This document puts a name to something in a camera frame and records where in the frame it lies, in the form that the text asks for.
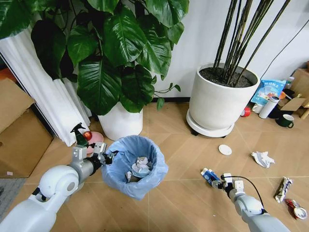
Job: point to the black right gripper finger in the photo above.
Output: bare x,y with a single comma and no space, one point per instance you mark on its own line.
215,185
220,179

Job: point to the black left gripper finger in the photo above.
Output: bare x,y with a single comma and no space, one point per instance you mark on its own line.
113,153
109,162

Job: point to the blue white milk carton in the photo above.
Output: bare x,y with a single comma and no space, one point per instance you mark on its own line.
207,174

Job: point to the trash bin with blue bag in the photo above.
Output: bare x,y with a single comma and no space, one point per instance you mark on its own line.
113,178

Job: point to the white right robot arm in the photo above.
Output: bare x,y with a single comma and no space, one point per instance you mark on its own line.
253,207

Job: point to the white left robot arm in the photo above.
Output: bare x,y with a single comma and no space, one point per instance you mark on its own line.
55,184

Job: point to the pink plate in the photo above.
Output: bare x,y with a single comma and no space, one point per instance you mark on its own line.
96,139

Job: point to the red apple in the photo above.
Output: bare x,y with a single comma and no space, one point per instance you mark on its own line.
87,135

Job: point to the crumpled white paper ball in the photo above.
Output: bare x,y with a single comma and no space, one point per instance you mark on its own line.
140,162

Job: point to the tall white plant pot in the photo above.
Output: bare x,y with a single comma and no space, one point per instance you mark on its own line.
120,124

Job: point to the white round lid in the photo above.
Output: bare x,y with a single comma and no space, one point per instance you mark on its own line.
225,149

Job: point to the green spray bottle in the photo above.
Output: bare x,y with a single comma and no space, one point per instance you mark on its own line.
81,136

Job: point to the crumpled blue face mask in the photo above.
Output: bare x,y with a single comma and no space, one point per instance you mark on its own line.
142,172

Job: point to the crumpled white paper wad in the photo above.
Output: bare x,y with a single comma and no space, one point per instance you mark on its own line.
262,158

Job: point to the white wheeled pot saucer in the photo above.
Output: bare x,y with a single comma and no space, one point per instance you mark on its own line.
207,128

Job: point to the crushed long drink carton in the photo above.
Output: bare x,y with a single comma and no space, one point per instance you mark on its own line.
284,189

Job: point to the red cup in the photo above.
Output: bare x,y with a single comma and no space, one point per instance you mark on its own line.
246,112

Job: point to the crushed red can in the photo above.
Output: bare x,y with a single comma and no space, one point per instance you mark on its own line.
298,210

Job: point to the wide white plant pot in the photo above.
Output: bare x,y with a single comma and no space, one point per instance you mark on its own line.
217,101

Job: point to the small white cup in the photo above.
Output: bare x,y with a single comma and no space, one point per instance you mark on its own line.
257,108

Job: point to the white fluted column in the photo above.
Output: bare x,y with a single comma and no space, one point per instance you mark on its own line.
46,96

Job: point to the large brown cardboard box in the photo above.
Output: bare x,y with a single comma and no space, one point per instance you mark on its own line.
17,135

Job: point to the white thermos bottle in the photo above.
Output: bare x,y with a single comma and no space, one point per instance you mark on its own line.
268,107

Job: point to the dark green mug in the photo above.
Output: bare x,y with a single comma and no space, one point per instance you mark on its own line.
285,121

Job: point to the grey rug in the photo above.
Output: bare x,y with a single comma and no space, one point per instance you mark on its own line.
8,193

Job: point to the blue snack bag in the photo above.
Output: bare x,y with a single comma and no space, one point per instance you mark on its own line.
266,90

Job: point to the large green leafy plant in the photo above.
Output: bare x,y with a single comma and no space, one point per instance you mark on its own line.
116,48

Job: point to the open small cardboard box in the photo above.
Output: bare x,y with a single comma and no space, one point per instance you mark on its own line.
297,101

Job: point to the green bamboo stems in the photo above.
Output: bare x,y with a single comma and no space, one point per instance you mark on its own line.
241,36

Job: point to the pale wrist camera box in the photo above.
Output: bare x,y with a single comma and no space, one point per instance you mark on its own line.
227,175
100,146

